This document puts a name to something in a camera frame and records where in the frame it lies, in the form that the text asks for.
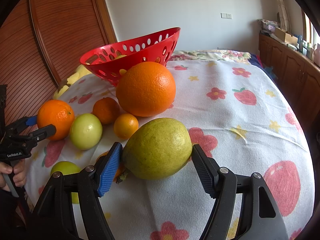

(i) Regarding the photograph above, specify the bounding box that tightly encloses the small yellow pear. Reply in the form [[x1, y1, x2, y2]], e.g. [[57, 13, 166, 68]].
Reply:
[[115, 55, 126, 60]]

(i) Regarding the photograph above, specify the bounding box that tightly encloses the large navel orange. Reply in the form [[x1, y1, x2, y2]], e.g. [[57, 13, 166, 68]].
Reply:
[[116, 62, 176, 117]]

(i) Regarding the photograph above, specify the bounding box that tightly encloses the green apple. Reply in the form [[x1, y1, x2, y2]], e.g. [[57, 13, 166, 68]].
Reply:
[[50, 161, 81, 175], [69, 113, 103, 150]]

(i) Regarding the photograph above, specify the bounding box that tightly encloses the person's left hand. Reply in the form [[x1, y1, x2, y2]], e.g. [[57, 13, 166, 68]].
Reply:
[[0, 159, 27, 191]]

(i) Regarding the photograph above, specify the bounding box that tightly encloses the wooden slatted wardrobe door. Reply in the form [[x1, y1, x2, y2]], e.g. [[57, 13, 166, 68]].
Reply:
[[1, 0, 117, 124]]

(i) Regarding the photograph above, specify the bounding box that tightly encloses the red perforated plastic basket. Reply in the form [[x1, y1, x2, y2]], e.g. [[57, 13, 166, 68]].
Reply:
[[80, 27, 181, 87]]

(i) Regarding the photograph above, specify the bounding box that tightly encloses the small tangerine with leaf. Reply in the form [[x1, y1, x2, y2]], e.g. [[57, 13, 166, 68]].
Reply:
[[96, 151, 126, 182]]

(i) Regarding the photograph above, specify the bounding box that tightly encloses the floral bed sheet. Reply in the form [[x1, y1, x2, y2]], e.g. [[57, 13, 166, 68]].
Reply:
[[169, 50, 251, 64]]

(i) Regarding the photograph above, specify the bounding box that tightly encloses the small dark tangerine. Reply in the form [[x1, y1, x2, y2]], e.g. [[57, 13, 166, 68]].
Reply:
[[92, 97, 120, 125]]

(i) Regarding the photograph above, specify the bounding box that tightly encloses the long wooden cabinet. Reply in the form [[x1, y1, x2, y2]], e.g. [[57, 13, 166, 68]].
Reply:
[[259, 33, 319, 132]]

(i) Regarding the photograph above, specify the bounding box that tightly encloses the yellow Pikachu plush toy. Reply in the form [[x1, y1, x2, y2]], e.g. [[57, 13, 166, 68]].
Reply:
[[53, 64, 92, 100]]

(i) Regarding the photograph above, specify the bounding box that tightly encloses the medium orange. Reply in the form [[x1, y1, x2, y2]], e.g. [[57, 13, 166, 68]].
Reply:
[[37, 100, 75, 141]]

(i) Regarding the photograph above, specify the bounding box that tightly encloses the large yellow-green pear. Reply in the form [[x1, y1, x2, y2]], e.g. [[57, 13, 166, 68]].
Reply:
[[122, 118, 193, 180]]

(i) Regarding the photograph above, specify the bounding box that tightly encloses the small yellow-orange tangerine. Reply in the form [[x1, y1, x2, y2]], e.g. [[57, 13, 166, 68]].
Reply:
[[113, 113, 139, 140]]

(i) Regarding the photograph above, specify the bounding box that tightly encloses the cardboard box on cabinet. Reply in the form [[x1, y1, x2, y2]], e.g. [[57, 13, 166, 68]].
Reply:
[[274, 27, 298, 46]]

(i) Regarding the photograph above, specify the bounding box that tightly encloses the white wall switch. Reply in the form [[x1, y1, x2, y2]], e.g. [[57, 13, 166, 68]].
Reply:
[[221, 13, 232, 20]]

